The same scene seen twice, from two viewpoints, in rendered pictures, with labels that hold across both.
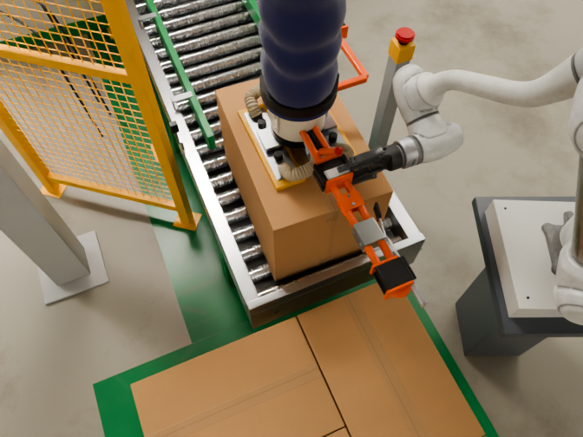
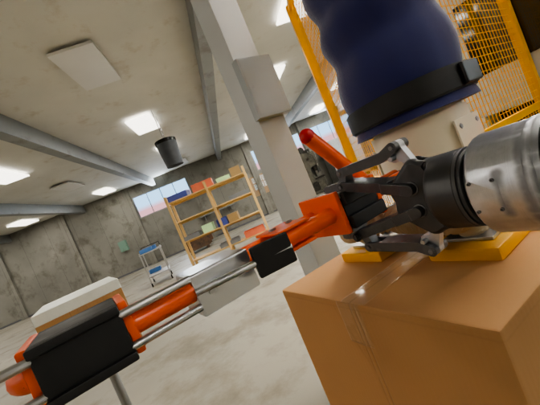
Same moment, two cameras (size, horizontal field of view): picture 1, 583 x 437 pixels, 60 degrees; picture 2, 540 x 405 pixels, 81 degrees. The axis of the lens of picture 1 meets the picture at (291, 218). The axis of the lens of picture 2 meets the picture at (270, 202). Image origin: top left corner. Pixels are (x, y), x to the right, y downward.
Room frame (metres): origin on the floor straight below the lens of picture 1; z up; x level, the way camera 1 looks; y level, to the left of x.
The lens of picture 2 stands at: (0.69, -0.57, 1.14)
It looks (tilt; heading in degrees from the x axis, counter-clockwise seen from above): 2 degrees down; 84
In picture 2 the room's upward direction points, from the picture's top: 23 degrees counter-clockwise
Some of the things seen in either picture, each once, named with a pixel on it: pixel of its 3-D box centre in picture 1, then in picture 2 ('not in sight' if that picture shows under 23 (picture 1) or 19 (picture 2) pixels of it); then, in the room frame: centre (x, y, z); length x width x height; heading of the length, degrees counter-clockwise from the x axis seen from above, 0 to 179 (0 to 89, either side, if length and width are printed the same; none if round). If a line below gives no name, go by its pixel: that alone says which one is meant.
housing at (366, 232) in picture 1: (368, 234); (217, 280); (0.64, -0.21, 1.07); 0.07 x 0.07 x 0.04; 25
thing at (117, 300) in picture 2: (390, 277); (86, 342); (0.52, -0.26, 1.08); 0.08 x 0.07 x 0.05; 25
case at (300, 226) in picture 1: (298, 172); (496, 318); (1.07, -0.02, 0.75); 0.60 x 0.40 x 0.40; 22
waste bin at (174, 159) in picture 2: not in sight; (169, 153); (-0.24, 7.38, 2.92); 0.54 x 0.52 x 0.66; 91
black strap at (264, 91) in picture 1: (299, 84); (408, 101); (1.07, -0.02, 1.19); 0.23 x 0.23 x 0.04
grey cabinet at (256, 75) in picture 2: not in sight; (262, 87); (1.05, 0.97, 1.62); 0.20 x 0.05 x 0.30; 24
